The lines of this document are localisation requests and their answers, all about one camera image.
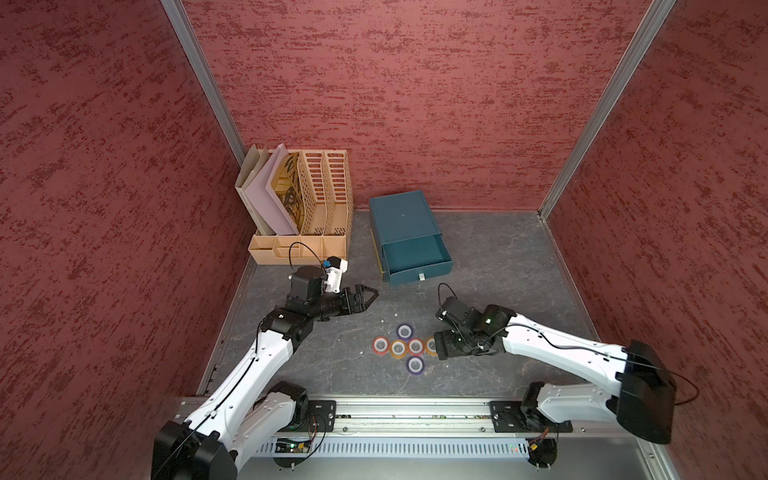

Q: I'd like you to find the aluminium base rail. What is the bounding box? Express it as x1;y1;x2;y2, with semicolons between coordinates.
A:
167;395;658;438

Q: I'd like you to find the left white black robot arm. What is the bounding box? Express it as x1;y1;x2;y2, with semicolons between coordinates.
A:
150;262;379;479

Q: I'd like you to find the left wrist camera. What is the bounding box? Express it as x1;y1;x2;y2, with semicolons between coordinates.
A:
323;256;348;293

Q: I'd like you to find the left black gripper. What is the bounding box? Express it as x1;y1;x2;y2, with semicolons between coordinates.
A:
309;285;379;321

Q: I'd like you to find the teal three-drawer cabinet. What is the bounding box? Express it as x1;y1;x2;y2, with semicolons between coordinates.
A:
369;190;453;286

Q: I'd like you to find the purple tape roll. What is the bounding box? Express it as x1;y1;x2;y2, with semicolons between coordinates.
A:
396;323;414;341
406;356;425;375

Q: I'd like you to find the white perforated cable duct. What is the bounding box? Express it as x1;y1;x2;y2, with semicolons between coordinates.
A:
251;437;532;460

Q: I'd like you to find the orange tape roll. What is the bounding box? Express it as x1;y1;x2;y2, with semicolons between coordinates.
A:
389;340;408;359
426;337;437;356

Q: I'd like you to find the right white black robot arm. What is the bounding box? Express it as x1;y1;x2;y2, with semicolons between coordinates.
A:
434;297;677;445

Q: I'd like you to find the beige plastic file organizer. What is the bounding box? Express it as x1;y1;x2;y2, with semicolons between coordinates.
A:
248;149;354;266

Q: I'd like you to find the yellow illustrated book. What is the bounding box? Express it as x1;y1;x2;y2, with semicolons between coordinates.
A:
270;152;305;234

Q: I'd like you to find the lilac folder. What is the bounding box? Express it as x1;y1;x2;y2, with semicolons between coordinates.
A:
246;144;299;236

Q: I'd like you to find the red tape roll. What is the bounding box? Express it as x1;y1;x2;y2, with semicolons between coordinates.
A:
407;338;425;356
372;336;390;355

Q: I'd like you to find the beige cardboard folder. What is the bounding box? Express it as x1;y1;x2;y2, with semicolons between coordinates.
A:
235;145;274;236

